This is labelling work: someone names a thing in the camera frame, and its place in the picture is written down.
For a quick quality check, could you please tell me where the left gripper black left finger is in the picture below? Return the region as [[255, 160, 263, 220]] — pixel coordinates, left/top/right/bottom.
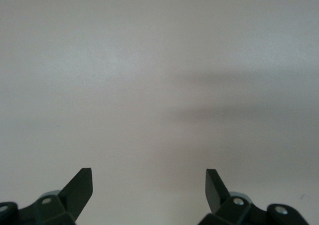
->
[[0, 168, 93, 225]]

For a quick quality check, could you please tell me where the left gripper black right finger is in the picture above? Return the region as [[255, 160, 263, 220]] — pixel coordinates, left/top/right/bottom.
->
[[198, 169, 310, 225]]

